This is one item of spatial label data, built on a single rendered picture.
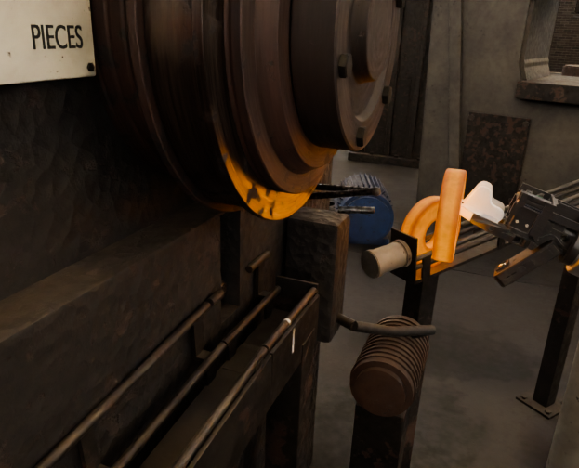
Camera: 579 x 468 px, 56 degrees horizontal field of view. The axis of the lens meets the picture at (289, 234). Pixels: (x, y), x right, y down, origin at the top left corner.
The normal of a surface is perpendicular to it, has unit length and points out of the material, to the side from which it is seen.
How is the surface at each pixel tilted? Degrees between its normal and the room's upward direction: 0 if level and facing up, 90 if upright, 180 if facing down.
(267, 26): 91
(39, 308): 0
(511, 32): 90
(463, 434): 0
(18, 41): 90
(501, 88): 90
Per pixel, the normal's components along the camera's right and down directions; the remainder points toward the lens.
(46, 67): 0.93, 0.17
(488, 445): 0.04, -0.93
